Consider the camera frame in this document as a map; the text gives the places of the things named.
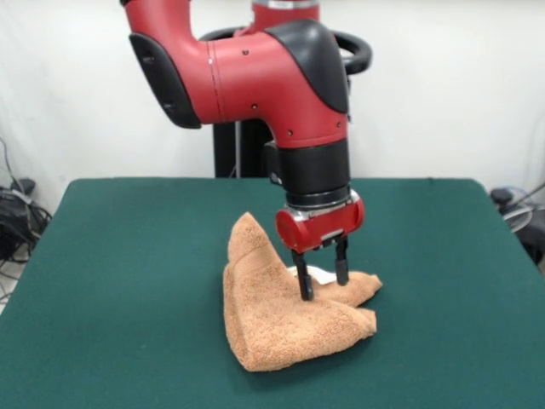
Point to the dark green table cloth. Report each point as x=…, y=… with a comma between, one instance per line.
x=106, y=319

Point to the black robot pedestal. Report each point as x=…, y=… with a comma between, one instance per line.
x=359, y=51

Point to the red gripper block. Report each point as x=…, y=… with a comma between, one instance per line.
x=319, y=226

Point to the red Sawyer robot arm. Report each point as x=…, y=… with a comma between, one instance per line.
x=242, y=85

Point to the orange-brown terry towel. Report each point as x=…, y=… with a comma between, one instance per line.
x=277, y=328

